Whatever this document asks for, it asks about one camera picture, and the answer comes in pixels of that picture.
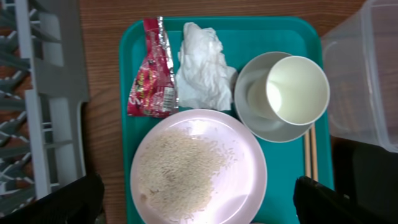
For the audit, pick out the clear plastic bin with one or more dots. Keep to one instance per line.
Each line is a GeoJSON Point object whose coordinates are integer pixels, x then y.
{"type": "Point", "coordinates": [360, 61]}

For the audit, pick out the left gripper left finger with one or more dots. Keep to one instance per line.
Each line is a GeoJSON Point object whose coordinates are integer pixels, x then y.
{"type": "Point", "coordinates": [78, 202]}

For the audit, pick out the left wooden chopstick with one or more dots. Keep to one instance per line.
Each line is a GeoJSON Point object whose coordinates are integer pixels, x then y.
{"type": "Point", "coordinates": [308, 168]}

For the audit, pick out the black plastic tray bin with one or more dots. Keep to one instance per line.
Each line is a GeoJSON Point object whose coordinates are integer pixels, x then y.
{"type": "Point", "coordinates": [367, 174]}

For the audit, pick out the right wooden chopstick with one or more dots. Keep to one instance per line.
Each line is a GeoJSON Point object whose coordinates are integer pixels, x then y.
{"type": "Point", "coordinates": [314, 153]}

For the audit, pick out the rice leftovers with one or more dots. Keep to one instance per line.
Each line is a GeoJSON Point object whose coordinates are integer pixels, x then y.
{"type": "Point", "coordinates": [178, 170]}

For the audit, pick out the white paper cup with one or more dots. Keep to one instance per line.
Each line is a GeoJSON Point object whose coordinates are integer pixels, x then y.
{"type": "Point", "coordinates": [295, 91]}

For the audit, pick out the wooden chopstick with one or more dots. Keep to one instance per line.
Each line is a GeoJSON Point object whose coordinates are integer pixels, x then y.
{"type": "Point", "coordinates": [314, 153]}
{"type": "Point", "coordinates": [308, 168]}

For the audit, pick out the grey plastic dish rack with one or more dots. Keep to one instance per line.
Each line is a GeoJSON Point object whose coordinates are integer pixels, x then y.
{"type": "Point", "coordinates": [43, 87]}

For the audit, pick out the large white plate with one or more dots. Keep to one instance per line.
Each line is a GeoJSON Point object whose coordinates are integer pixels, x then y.
{"type": "Point", "coordinates": [238, 187]}

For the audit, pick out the grey metal saucer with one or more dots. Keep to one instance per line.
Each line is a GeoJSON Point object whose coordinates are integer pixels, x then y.
{"type": "Point", "coordinates": [266, 129]}

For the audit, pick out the crumpled white tissue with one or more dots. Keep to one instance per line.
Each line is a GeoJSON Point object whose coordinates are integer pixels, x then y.
{"type": "Point", "coordinates": [204, 80]}

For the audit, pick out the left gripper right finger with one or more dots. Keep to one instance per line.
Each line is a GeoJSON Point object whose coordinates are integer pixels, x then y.
{"type": "Point", "coordinates": [316, 203]}

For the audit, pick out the red snack wrapper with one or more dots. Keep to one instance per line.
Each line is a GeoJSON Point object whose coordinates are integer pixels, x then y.
{"type": "Point", "coordinates": [153, 92]}

